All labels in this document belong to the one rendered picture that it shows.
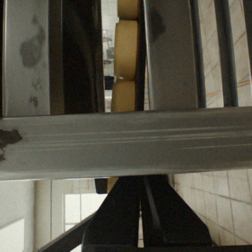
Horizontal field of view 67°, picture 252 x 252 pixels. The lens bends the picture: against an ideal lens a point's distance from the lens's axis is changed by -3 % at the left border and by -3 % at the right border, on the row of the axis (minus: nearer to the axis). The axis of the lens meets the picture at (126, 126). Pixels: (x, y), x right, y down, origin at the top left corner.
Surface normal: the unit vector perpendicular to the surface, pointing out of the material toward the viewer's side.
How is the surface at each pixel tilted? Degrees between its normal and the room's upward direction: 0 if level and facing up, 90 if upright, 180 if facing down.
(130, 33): 91
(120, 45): 88
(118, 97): 91
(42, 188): 90
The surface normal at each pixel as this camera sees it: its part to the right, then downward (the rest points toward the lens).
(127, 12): -0.04, 0.98
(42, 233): 0.01, -0.21
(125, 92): 0.04, -0.47
